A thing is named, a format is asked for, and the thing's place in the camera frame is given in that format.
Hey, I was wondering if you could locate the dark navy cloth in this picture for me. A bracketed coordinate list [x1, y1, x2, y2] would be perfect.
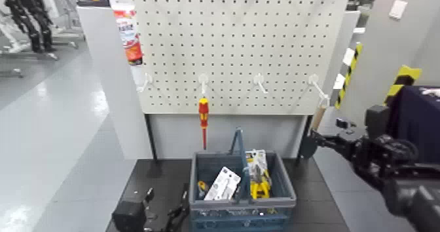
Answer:
[388, 85, 440, 166]

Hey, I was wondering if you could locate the yellow tool in blister pack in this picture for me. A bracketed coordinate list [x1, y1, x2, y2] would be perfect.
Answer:
[245, 149, 273, 201]

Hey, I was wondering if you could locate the white pegboard hook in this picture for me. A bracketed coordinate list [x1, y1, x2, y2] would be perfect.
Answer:
[253, 73, 269, 95]
[308, 73, 331, 102]
[136, 72, 154, 94]
[198, 73, 210, 97]

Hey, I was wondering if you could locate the white partition panel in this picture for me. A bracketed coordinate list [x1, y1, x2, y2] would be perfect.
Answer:
[77, 5, 155, 161]

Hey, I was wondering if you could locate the white packaged card black print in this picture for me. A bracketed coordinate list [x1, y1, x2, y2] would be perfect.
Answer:
[204, 166, 242, 202]

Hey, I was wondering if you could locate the long yellow black hazard strip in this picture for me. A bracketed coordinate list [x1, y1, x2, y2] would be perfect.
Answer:
[334, 42, 364, 110]

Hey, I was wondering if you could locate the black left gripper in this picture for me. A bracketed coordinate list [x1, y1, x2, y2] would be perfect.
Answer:
[143, 187, 191, 232]

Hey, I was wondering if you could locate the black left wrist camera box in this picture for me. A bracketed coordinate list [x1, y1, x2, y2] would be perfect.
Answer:
[111, 200, 147, 232]

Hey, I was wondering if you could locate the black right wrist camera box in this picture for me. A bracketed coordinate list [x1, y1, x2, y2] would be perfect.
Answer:
[365, 104, 392, 140]

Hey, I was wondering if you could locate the red yellow insulated screwdriver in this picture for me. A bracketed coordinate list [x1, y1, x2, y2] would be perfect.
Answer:
[198, 97, 210, 151]

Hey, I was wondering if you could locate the short yellow black hazard strip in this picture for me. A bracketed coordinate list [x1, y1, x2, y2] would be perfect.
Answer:
[382, 65, 422, 107]

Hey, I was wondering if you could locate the white wall switch plate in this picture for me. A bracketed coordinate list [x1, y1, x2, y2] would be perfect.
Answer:
[389, 0, 409, 20]

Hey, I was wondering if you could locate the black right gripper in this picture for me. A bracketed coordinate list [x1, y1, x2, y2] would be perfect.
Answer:
[312, 117, 419, 184]

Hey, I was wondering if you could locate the black pegboard stand leg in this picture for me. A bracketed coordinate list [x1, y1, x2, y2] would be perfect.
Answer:
[144, 113, 160, 162]
[296, 115, 314, 159]

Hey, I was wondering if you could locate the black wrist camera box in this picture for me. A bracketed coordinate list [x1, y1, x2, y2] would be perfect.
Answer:
[365, 104, 392, 140]
[111, 200, 147, 232]

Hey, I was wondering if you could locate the blue crate carry handle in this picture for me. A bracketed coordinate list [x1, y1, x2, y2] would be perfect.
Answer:
[228, 127, 253, 204]

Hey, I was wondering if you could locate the blue grey folding crate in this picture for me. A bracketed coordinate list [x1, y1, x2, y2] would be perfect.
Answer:
[188, 150, 297, 232]

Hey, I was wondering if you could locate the small yellow tool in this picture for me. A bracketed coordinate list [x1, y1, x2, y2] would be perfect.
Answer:
[196, 180, 210, 198]

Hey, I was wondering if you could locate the black humanoid robot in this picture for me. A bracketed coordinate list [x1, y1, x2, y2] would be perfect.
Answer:
[0, 0, 58, 54]

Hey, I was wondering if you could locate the wooden handle hammer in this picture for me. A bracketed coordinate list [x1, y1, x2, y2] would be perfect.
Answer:
[298, 100, 330, 159]

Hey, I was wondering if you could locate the beige perforated pegboard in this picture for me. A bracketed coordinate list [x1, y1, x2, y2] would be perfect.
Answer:
[123, 0, 351, 117]

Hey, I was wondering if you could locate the grey panel below pegboard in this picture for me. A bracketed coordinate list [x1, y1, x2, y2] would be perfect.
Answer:
[148, 113, 308, 159]

